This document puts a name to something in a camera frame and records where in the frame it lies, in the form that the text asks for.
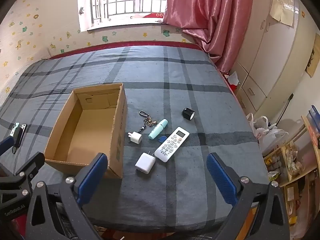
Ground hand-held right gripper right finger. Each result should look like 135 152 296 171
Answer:
206 152 293 240

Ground small white charger plug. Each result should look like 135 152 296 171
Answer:
127 131 143 144

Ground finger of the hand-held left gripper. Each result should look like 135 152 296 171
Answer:
0 151 46 201
0 136 14 156

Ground pink satin curtain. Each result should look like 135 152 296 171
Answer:
162 0 252 73

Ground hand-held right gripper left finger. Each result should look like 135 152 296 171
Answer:
22 152 109 240

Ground keychain with blue fob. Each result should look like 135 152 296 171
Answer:
139 110 167 145

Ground beige paper sheet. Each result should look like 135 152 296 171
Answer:
269 0 299 27

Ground blue plastic container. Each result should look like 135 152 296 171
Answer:
307 104 320 131

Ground large white charger plug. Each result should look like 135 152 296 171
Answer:
135 151 157 175

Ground cream wardrobe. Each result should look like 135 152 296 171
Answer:
230 0 308 116

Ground wall poster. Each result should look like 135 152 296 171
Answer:
305 33 320 78

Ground white plastic bag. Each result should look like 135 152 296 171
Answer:
257 127 286 156
246 112 269 141

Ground black power bank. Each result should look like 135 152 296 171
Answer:
11 130 23 147

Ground white remote control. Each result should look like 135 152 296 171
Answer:
154 126 190 163

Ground mint green spray bottle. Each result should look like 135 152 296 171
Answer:
148 119 168 140

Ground white crumpled paper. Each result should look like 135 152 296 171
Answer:
224 71 240 86

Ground wooden shelf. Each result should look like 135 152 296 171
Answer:
264 115 320 240

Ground small black cylinder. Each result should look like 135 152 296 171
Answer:
181 107 195 121

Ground cardboard box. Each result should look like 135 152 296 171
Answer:
44 82 128 179

